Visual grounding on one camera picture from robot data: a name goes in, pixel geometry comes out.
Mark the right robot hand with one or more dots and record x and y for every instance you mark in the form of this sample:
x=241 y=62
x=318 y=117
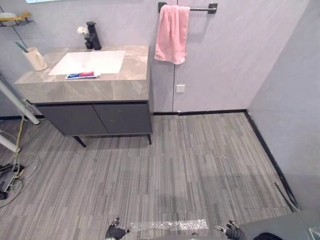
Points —
x=232 y=231

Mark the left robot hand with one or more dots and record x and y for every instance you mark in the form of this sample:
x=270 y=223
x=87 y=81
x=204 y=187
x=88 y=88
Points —
x=115 y=231

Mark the clear tape strip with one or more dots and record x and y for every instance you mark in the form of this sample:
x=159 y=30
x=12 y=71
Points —
x=172 y=224

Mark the black baseboard strip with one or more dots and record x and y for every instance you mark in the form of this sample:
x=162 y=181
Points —
x=272 y=160

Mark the grey marble vanity cabinet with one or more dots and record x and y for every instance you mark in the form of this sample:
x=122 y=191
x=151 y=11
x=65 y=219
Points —
x=97 y=100

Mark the white metal bar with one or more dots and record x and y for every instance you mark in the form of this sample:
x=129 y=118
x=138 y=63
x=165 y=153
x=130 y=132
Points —
x=8 y=143

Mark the toothpaste tube red and blue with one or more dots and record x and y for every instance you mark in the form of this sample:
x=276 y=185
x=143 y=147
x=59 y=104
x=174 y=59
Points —
x=81 y=75

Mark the white metal pole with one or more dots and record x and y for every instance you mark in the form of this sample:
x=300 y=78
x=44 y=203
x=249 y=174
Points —
x=17 y=100

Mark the white sink basin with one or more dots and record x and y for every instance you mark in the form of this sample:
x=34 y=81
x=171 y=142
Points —
x=88 y=62

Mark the black faucet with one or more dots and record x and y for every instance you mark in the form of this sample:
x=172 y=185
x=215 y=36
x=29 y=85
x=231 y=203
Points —
x=93 y=36

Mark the white flower in black vase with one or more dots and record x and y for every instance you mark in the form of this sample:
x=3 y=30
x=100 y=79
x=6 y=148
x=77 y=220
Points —
x=83 y=33

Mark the pink towel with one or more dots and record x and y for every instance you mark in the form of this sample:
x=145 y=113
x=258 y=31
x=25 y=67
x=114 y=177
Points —
x=172 y=33

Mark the green toothbrush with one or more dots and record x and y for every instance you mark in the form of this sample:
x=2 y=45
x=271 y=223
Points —
x=20 y=46

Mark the black towel bar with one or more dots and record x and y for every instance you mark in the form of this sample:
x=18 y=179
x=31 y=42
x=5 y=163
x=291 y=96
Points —
x=201 y=9

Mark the yellow soap dish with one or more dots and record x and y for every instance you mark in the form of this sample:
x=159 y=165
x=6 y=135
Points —
x=11 y=16

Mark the white wall socket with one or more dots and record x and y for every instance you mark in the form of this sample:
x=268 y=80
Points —
x=180 y=88

